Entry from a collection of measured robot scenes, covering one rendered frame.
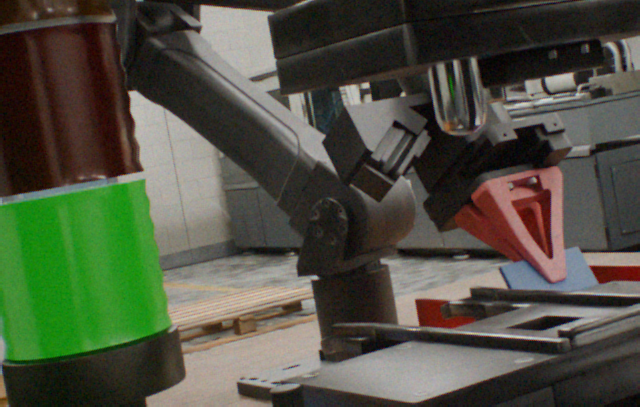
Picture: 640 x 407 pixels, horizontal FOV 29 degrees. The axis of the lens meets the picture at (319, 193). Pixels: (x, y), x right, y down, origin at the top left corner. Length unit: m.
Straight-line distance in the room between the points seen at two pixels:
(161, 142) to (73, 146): 11.77
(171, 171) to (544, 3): 11.58
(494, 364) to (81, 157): 0.27
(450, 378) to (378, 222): 0.44
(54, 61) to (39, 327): 0.06
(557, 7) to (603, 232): 6.98
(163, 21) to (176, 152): 11.02
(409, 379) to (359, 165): 0.34
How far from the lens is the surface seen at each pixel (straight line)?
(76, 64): 0.27
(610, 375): 0.51
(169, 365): 0.28
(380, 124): 0.81
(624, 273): 0.87
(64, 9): 0.27
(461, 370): 0.49
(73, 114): 0.27
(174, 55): 1.02
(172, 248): 12.04
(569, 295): 0.60
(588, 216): 7.55
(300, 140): 0.95
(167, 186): 12.03
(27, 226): 0.27
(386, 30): 0.47
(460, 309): 0.66
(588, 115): 7.42
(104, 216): 0.27
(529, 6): 0.50
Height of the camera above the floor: 1.09
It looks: 3 degrees down
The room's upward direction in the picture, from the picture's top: 10 degrees counter-clockwise
